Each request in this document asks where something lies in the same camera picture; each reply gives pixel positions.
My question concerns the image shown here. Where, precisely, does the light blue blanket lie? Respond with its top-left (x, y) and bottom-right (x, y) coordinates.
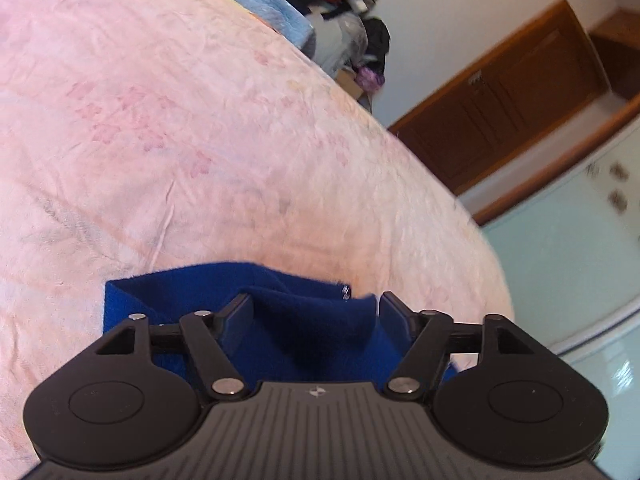
top-left (219, 0), bottom-right (317, 58)

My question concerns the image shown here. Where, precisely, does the purple bag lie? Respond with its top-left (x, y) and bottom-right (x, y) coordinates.
top-left (356, 64), bottom-right (387, 89)

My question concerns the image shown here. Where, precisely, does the wooden cabinet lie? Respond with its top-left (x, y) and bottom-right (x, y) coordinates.
top-left (587, 6), bottom-right (640, 103)

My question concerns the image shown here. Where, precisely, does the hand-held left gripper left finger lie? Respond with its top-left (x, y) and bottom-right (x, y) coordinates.
top-left (95, 292), bottom-right (253, 403)

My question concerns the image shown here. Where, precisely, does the wooden door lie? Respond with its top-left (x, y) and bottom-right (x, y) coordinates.
top-left (387, 0), bottom-right (623, 197)

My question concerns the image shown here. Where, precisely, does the pale green glass cabinet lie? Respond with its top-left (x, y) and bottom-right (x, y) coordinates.
top-left (480, 120), bottom-right (640, 480)

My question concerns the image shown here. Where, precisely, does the pink blanket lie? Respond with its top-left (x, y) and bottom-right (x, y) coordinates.
top-left (0, 0), bottom-right (516, 480)

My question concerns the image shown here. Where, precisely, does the dark blue sweater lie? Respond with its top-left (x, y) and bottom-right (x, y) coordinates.
top-left (102, 260), bottom-right (460, 397)

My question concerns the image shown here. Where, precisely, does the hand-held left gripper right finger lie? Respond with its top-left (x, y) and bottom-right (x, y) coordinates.
top-left (380, 291), bottom-right (544, 403)

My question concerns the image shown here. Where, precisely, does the cardboard box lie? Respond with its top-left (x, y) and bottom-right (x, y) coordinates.
top-left (334, 66), bottom-right (375, 113)

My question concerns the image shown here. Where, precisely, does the grey plastic bag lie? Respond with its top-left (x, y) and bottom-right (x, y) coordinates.
top-left (306, 7), bottom-right (368, 78)

